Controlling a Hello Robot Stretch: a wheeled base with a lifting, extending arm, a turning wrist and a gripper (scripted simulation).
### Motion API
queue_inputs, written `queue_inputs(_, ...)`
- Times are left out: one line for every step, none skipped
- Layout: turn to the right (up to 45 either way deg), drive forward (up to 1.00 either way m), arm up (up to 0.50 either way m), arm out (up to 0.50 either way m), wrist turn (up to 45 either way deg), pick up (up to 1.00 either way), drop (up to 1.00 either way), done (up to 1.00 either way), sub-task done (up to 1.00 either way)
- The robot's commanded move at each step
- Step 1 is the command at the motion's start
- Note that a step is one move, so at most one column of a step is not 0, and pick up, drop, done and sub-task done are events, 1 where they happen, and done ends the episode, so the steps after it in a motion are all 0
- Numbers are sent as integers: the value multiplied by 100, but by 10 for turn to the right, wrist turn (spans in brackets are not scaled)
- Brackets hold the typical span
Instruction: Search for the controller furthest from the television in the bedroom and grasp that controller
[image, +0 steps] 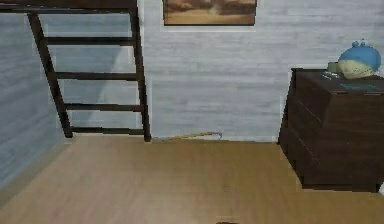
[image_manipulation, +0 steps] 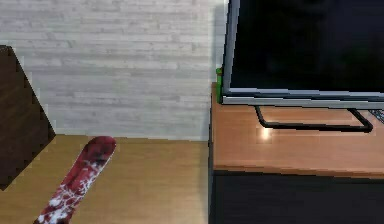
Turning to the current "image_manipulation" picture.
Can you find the brown top television stand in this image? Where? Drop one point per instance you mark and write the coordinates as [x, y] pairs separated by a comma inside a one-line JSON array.
[[293, 173]]

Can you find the black flat television set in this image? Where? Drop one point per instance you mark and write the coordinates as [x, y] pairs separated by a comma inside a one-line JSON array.
[[300, 46]]

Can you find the green small object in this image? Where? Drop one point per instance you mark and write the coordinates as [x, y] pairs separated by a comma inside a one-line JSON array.
[[219, 85]]

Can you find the red and white board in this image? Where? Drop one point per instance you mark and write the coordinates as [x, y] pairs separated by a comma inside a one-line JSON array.
[[77, 181]]

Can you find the dark brown wooden furniture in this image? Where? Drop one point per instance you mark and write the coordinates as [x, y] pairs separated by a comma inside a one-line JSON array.
[[20, 120]]

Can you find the dark grey remote control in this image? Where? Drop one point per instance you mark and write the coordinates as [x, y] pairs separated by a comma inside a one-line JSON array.
[[378, 114]]

